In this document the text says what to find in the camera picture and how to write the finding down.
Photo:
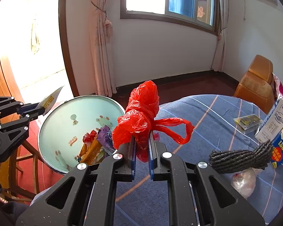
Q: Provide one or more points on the white and blue milk carton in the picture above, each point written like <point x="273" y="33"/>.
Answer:
<point x="273" y="122"/>

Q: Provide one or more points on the orange leather armchair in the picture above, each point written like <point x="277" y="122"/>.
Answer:
<point x="254" y="87"/>

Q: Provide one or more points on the person's dark clothing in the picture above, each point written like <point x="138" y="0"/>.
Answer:
<point x="7" y="211"/>

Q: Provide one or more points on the red plastic bag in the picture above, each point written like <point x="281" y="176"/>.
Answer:
<point x="139" y="113"/>

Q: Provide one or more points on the blue plaid tablecloth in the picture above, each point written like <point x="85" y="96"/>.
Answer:
<point x="214" y="122"/>

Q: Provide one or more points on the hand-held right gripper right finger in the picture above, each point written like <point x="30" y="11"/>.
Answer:
<point x="151" y="157"/>

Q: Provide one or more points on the blue gable-top carton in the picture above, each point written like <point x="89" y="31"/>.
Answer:
<point x="281" y="150"/>

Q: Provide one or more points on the pink floral curtain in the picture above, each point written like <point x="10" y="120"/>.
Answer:
<point x="220" y="51"/>
<point x="101" y="51"/>

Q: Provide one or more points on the small green packet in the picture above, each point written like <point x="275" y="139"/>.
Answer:
<point x="247" y="121"/>

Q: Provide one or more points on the white and yellow packet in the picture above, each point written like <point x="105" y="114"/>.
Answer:
<point x="50" y="100"/>

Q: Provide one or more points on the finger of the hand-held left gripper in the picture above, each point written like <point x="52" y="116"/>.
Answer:
<point x="35" y="114"/>
<point x="30" y="106"/>

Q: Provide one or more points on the pink floral pillow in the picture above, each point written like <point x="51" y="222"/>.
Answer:
<point x="279" y="87"/>

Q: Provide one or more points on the wooden chair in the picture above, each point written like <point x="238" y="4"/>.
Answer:
<point x="13" y="160"/>

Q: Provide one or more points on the long orange wrapper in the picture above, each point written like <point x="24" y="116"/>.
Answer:
<point x="92" y="149"/>

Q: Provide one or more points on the red plastic scrap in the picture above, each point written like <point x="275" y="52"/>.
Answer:
<point x="89" y="136"/>

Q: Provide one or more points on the purple wrapper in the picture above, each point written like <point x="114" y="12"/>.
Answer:
<point x="105" y="136"/>

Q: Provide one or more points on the light blue cartoon basin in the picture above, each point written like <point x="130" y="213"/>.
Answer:
<point x="61" y="127"/>

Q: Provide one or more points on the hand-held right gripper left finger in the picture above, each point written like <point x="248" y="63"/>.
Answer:
<point x="132" y="155"/>

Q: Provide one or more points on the clear plastic wad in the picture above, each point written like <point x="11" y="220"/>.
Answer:
<point x="243" y="182"/>

